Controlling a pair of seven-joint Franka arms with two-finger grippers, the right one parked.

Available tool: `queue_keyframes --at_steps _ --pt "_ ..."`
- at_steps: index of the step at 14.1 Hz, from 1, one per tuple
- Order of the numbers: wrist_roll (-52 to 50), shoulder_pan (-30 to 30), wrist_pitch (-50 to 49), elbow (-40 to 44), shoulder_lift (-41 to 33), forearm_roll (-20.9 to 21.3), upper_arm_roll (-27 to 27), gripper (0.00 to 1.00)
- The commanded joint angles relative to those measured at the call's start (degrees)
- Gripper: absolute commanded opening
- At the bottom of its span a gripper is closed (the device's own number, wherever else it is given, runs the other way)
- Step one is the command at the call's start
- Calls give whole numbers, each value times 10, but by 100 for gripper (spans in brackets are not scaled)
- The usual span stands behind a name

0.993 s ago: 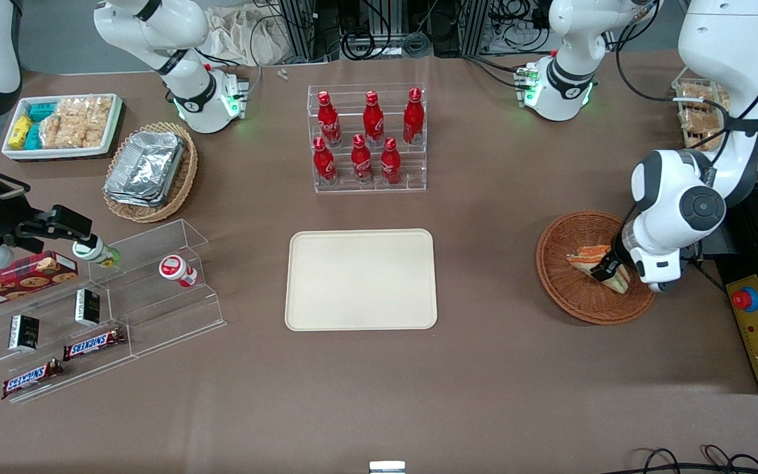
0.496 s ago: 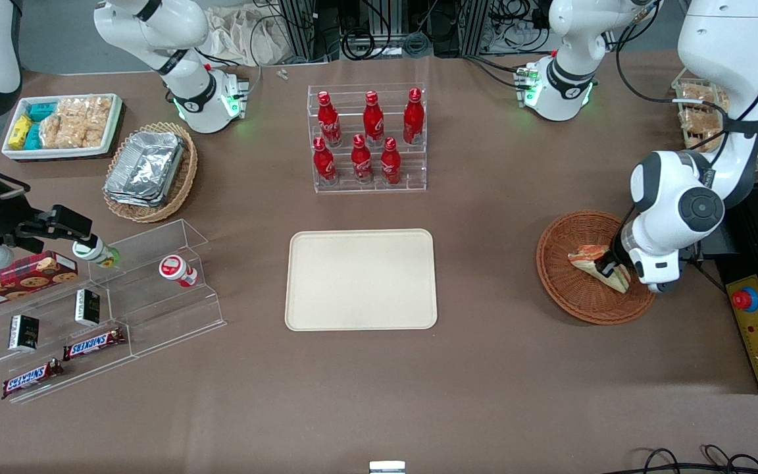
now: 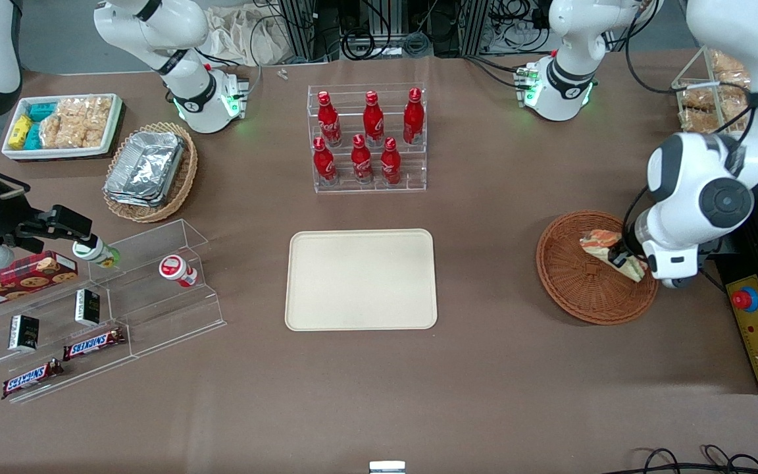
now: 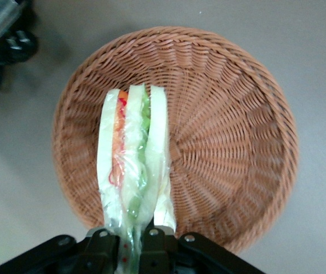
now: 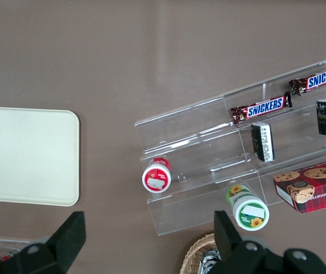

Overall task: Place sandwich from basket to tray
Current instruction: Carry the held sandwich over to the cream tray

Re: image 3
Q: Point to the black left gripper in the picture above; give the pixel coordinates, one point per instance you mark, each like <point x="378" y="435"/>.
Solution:
<point x="618" y="255"/>

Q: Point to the triangle sandwich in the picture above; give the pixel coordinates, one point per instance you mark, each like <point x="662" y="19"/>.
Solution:
<point x="596" y="242"/>

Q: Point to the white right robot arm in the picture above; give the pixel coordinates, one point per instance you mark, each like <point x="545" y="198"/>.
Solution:
<point x="195" y="99"/>

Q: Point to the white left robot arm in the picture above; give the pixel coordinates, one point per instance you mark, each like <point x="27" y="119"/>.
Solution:
<point x="701" y="191"/>

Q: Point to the brown wicker basket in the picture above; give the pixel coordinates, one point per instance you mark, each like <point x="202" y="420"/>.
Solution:
<point x="570" y="289"/>

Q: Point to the light wicker basket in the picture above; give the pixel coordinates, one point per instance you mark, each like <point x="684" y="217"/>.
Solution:
<point x="185" y="178"/>

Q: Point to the beige plastic tray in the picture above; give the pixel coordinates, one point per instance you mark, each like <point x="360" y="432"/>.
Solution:
<point x="360" y="279"/>

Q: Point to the green capped white bottle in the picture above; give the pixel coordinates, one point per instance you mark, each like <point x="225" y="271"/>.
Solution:
<point x="93" y="251"/>

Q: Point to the red cookie box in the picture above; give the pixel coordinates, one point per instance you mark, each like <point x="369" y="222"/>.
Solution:
<point x="24" y="276"/>

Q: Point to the white plastic bin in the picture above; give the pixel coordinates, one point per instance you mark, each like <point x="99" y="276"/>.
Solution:
<point x="56" y="153"/>

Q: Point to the small black box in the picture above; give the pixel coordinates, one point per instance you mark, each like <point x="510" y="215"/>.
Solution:
<point x="24" y="332"/>
<point x="87" y="307"/>

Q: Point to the teal snack packet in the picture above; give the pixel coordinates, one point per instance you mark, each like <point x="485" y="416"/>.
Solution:
<point x="33" y="137"/>
<point x="42" y="110"/>

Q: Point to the clear rice cracker bag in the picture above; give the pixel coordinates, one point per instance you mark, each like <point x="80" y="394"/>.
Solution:
<point x="60" y="131"/>
<point x="96" y="118"/>

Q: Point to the yellow snack packet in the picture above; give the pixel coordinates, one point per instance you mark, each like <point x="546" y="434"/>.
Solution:
<point x="20" y="131"/>

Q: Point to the aluminium foil container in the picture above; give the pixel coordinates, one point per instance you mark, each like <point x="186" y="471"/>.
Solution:
<point x="145" y="168"/>

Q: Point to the snickers chocolate bar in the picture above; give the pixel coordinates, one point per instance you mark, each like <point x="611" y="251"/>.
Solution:
<point x="93" y="344"/>
<point x="30" y="379"/>

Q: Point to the red capped white bottle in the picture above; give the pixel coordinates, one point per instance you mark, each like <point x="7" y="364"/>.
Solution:
<point x="175" y="270"/>

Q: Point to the clear acrylic stepped shelf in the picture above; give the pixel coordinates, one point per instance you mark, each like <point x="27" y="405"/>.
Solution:
<point x="168" y="309"/>

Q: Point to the fried snack bag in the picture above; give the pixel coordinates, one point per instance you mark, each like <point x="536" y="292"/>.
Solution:
<point x="726" y="62"/>
<point x="737" y="79"/>
<point x="700" y="100"/>
<point x="698" y="122"/>
<point x="734" y="108"/>

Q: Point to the clear acrylic bottle rack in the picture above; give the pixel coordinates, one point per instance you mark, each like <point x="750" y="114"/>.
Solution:
<point x="412" y="178"/>

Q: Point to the red cola bottle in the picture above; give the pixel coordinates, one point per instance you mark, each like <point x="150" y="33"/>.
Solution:
<point x="361" y="161"/>
<point x="328" y="122"/>
<point x="324" y="164"/>
<point x="390" y="164"/>
<point x="413" y="118"/>
<point x="372" y="120"/>

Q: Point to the beige cloth bag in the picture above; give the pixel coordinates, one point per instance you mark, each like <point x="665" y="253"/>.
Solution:
<point x="241" y="39"/>

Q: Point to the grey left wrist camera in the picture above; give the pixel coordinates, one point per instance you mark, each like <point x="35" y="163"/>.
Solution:
<point x="672" y="266"/>

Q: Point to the aluminium frame rack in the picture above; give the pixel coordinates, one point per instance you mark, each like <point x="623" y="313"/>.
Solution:
<point x="300" y="26"/>

